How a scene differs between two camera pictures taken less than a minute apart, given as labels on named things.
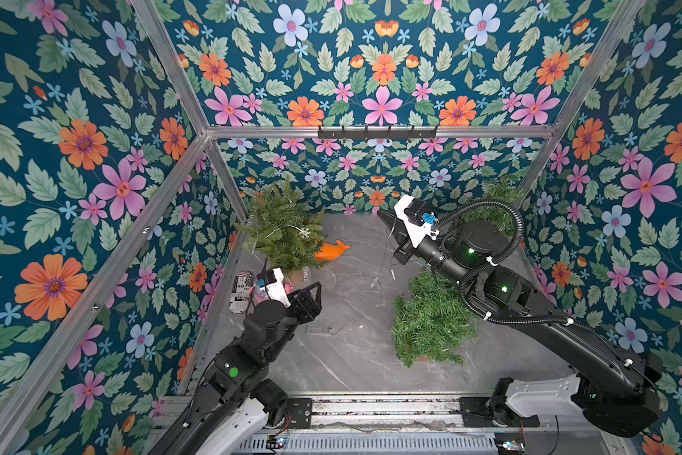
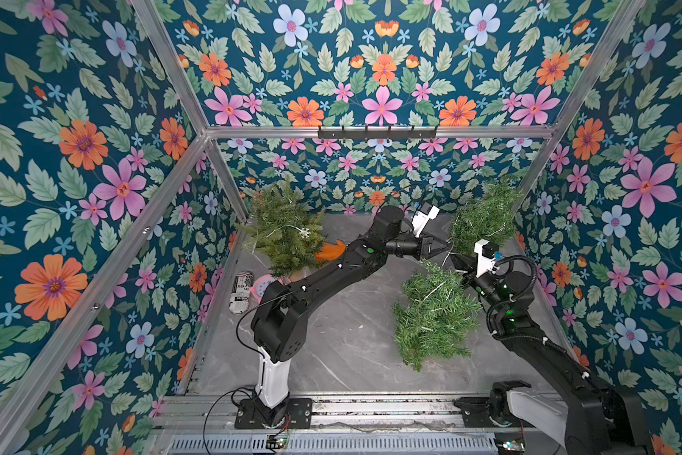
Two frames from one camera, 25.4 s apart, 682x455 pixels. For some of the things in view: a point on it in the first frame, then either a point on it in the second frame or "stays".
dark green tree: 501,191 stays
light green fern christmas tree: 284,227 stays
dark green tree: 433,321 stays
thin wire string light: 378,282 to 432,292
